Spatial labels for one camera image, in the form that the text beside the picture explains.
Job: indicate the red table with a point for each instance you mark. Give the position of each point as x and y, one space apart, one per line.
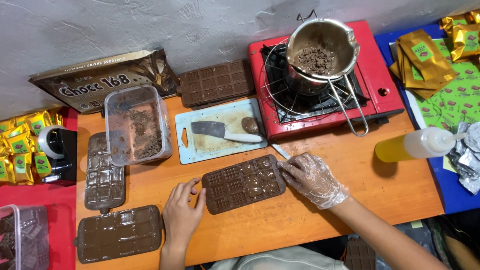
56 225

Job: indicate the brown chocolate block bag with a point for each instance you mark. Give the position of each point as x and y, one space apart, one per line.
93 84

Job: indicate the stack of empty brown moulds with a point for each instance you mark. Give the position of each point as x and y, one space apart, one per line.
215 83

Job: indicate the light blue cutting board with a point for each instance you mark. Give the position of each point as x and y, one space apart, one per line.
210 148

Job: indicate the person's right fingers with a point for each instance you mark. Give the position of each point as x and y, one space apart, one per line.
290 167

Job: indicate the black tape dispenser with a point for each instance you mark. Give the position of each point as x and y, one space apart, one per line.
58 150

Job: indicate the chocolate-covered metal spoon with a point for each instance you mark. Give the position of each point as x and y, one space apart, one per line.
250 125

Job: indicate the stack of flat gold pouches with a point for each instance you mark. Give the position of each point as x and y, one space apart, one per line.
423 63

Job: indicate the blue table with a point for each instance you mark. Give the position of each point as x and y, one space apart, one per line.
453 195

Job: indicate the steel water pot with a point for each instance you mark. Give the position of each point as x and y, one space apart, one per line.
300 83

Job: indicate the sheet of green stickers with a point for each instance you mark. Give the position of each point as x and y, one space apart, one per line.
455 95

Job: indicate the pile of gold labelled packets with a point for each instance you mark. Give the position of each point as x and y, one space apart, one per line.
20 148

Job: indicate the red portable gas stove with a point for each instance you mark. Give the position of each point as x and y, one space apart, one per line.
369 75

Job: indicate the clear container with chocolate pieces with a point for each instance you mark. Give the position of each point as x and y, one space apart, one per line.
22 240

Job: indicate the squeeze bottle of yellow oil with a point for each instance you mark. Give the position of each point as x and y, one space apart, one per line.
412 144

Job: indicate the heap of filled gold pouches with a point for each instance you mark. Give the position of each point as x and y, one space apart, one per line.
463 35

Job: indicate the brown chocolate mould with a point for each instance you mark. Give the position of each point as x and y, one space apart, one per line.
240 185
118 233
104 176

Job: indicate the pile of silver foil wrappers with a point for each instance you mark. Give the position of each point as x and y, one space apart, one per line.
467 157

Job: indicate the empty brown mould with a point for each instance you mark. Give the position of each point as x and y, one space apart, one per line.
360 255

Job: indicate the clear container with chocolate crumbs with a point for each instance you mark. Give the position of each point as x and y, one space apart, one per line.
137 127

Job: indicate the person's grey clothing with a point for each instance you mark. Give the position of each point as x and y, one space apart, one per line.
281 259

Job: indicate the person's right hand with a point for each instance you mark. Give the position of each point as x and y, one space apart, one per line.
315 180

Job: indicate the person's left hand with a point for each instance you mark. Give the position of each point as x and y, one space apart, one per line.
180 217

